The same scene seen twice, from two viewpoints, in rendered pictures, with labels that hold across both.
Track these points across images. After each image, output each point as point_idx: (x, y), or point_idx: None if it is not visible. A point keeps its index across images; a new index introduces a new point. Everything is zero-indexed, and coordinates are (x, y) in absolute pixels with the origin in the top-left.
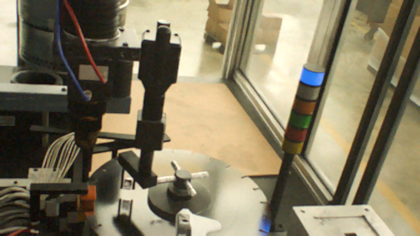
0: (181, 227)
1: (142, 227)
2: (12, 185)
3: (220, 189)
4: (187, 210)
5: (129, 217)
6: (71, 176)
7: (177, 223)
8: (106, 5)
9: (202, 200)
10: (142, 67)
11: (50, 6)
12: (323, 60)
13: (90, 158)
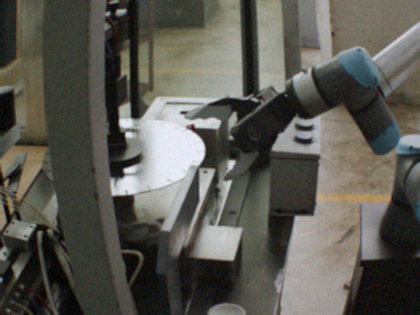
0: (235, 97)
1: (140, 173)
2: (6, 255)
3: None
4: (198, 106)
5: (125, 176)
6: (1, 236)
7: (222, 103)
8: None
9: (130, 139)
10: (118, 34)
11: (13, 50)
12: (43, 42)
13: None
